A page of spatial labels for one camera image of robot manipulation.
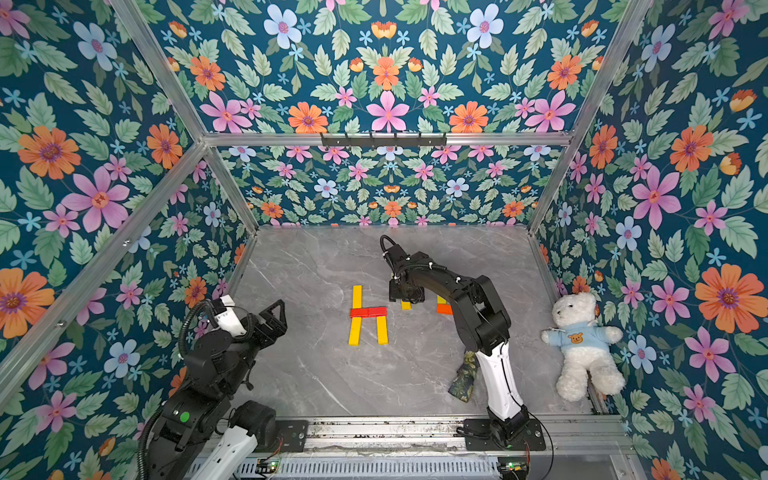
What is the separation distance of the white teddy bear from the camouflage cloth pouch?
24cm

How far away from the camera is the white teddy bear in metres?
0.74

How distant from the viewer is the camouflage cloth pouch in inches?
31.6
